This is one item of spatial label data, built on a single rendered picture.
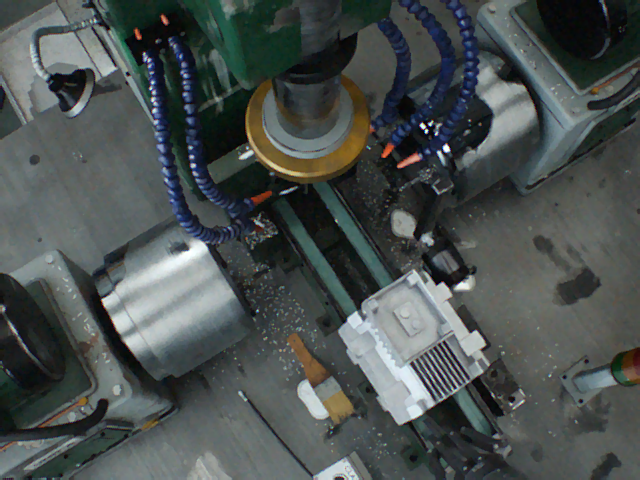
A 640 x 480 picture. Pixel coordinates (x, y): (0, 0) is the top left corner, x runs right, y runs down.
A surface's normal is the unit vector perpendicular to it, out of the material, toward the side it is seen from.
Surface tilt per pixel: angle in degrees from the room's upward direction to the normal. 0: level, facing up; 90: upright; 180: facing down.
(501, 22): 0
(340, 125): 0
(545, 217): 0
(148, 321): 21
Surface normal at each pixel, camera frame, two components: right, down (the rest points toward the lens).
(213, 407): 0.00, -0.29
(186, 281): 0.11, -0.10
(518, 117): 0.28, 0.18
